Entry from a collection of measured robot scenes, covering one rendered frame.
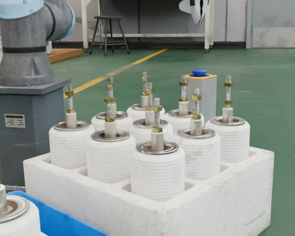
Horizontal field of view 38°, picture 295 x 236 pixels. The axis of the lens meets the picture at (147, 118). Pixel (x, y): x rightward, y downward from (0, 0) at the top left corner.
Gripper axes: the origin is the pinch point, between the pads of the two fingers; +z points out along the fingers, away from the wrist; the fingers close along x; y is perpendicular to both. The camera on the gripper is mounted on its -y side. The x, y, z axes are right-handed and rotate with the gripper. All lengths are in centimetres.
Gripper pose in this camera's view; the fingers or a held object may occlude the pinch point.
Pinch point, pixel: (199, 19)
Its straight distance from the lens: 115.7
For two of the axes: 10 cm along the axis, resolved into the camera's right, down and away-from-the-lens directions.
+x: -6.6, 1.9, -7.3
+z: 0.1, 9.7, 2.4
